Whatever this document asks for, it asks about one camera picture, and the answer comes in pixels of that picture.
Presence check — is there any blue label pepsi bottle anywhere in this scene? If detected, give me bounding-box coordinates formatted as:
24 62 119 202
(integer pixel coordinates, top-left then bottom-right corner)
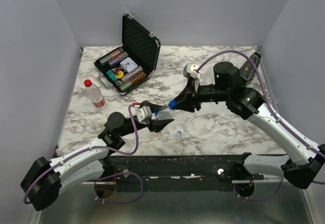
155 106 175 121

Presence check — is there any blue bottle cap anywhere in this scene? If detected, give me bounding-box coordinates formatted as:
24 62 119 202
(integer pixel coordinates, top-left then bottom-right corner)
168 100 177 110

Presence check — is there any red label plastic bottle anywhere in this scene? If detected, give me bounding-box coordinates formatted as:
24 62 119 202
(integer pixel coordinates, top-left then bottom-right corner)
85 83 105 108

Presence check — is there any red bottle cap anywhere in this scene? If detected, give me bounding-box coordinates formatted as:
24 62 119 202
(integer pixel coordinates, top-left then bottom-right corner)
84 79 92 87

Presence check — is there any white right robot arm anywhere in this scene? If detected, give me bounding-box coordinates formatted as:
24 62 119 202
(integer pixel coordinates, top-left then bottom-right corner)
171 61 324 189

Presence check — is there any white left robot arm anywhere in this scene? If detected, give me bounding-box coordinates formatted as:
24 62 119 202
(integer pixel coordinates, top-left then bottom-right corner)
20 100 176 211

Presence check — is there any black poker chip case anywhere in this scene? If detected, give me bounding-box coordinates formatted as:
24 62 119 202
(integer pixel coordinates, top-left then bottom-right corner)
94 14 161 95

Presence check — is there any black metronome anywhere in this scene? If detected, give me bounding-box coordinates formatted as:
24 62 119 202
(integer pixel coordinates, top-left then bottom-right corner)
240 52 262 86

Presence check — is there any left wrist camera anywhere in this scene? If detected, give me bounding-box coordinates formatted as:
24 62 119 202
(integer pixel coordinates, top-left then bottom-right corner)
135 107 152 124

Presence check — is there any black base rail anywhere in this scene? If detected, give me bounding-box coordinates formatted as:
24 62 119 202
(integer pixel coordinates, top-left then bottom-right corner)
95 154 264 193

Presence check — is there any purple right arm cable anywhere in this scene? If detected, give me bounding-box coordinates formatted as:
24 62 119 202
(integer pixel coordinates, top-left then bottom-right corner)
195 50 325 201

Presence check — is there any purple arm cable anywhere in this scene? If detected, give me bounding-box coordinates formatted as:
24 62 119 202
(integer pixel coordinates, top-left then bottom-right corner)
195 50 325 201
23 103 144 206

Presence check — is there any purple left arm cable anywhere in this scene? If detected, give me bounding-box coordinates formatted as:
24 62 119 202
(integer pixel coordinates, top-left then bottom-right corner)
23 103 144 206

